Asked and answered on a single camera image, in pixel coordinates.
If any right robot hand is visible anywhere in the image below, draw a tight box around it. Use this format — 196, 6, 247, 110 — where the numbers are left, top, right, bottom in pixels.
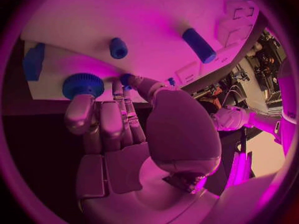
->
63, 74, 223, 224

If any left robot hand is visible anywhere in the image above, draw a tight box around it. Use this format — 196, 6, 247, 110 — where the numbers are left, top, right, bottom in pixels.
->
210, 105, 251, 131

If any blue peg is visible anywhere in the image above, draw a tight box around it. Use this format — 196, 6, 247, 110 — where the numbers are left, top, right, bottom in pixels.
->
120, 73, 133, 91

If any white task board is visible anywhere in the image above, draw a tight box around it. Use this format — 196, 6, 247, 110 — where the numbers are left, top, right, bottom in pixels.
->
20, 0, 261, 104

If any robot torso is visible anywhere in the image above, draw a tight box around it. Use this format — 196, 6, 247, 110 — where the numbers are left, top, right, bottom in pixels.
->
277, 60, 299, 125

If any workshop equipment rack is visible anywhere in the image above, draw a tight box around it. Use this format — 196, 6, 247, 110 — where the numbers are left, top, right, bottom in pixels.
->
253, 28, 288, 91

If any blue long cylinder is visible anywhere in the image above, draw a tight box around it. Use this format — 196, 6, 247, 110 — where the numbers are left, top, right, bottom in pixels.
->
181, 28, 218, 64

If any blue short cylinder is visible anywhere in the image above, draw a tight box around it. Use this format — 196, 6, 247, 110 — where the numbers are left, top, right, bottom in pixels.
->
108, 37, 129, 60

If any blue gear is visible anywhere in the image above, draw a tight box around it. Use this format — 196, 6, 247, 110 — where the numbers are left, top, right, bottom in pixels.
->
62, 73, 105, 100

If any blue block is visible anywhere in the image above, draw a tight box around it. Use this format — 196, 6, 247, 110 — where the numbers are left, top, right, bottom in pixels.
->
22, 42, 46, 82

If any white cable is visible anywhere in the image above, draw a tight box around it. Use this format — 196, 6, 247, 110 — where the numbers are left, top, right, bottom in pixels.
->
222, 85, 241, 108

